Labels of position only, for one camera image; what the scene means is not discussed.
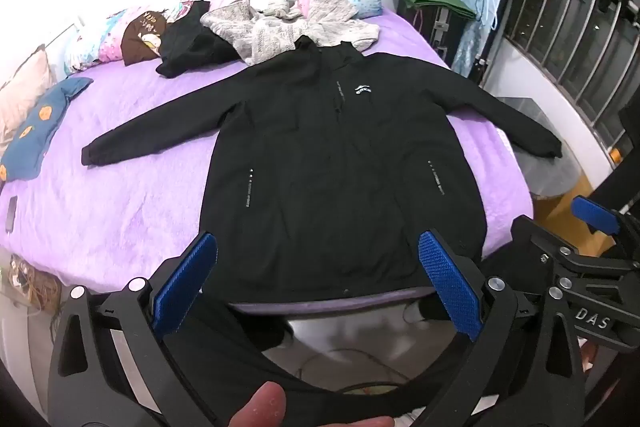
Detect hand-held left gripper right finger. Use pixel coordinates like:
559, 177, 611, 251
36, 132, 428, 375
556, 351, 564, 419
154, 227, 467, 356
415, 231, 584, 427

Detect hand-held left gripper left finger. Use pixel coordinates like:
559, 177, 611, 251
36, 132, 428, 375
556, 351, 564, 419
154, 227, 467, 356
47, 232, 219, 427

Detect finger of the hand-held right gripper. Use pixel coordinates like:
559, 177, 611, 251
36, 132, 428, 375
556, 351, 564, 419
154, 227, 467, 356
571, 194, 640, 241
511, 215, 640, 289

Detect black jacket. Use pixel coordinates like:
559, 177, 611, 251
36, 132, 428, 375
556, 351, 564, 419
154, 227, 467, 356
81, 36, 564, 305

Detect person's left hand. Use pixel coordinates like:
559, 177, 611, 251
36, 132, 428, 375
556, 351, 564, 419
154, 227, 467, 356
218, 381, 396, 427

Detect person's black pants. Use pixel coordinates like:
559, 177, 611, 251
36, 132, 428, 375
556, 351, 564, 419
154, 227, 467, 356
172, 297, 476, 427

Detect purple bed blanket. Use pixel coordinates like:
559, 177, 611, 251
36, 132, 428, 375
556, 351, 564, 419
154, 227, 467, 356
0, 7, 536, 315

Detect blue pillowcase with orange print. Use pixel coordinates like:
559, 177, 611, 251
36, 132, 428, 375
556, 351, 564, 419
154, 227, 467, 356
0, 77, 94, 182

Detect black garment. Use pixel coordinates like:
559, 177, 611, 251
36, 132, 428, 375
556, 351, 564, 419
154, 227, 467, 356
156, 0, 241, 80

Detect brown printed garment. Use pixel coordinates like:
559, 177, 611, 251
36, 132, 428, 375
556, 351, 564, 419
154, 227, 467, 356
121, 9, 168, 66

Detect beige pillow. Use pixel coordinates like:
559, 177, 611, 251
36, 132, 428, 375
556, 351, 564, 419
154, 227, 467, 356
0, 47, 56, 145

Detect grey knit sweater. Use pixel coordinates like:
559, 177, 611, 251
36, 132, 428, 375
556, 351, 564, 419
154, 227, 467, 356
200, 0, 381, 65

